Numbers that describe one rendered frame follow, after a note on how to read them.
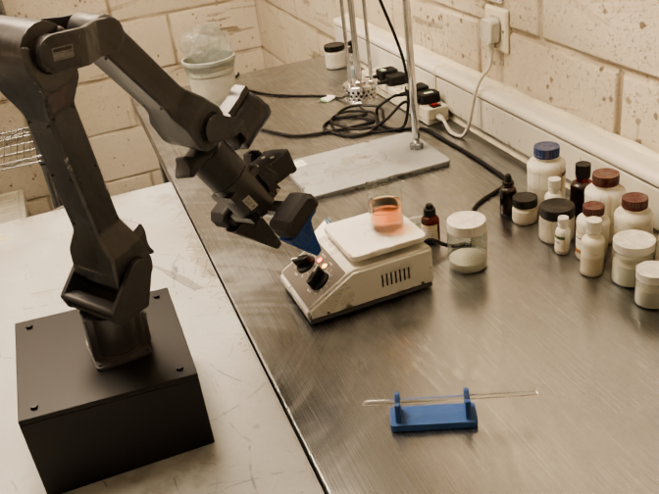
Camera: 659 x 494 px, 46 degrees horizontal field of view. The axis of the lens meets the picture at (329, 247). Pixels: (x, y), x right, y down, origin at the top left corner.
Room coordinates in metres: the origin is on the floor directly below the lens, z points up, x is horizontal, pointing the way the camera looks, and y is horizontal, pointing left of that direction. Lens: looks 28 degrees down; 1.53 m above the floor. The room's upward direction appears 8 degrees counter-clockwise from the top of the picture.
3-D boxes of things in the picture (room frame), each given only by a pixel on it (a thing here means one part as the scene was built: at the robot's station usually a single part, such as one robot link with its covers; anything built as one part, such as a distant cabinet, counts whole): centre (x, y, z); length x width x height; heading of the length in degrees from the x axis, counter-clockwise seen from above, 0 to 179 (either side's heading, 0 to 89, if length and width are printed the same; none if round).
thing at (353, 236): (1.03, -0.07, 0.98); 0.12 x 0.12 x 0.01; 18
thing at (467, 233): (1.04, -0.21, 0.94); 0.06 x 0.06 x 0.08
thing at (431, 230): (1.13, -0.17, 0.93); 0.03 x 0.03 x 0.07
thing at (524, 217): (1.15, -0.33, 0.92); 0.04 x 0.04 x 0.04
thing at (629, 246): (0.94, -0.42, 0.93); 0.06 x 0.06 x 0.07
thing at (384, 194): (1.03, -0.09, 1.02); 0.06 x 0.05 x 0.08; 90
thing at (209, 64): (2.05, 0.25, 1.01); 0.14 x 0.14 x 0.21
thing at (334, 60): (2.24, -0.09, 0.93); 0.06 x 0.06 x 0.06
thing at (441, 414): (0.70, -0.09, 0.92); 0.10 x 0.03 x 0.04; 83
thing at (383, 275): (1.02, -0.04, 0.94); 0.22 x 0.13 x 0.08; 108
